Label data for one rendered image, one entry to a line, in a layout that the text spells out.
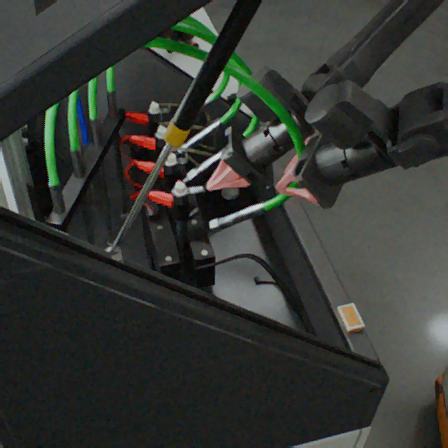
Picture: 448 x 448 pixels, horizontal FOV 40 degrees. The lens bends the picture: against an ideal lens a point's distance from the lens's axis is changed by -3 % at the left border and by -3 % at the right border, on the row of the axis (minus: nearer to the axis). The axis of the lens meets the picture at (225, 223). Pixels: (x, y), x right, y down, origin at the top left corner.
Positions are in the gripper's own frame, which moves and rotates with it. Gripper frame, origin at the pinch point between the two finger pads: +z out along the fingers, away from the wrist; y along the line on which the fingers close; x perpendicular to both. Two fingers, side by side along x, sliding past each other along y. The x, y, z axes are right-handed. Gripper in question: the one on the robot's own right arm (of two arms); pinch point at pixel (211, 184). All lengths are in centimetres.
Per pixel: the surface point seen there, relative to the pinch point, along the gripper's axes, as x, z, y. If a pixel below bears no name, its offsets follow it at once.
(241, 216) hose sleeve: 11.0, -5.5, -0.8
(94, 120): -10.6, 10.9, 18.3
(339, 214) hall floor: -108, 39, -116
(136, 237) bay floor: -14.1, 30.4, -8.4
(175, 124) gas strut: 34, -23, 29
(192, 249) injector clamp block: 3.1, 11.1, -6.6
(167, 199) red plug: 0.7, 7.2, 3.2
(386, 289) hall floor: -68, 30, -125
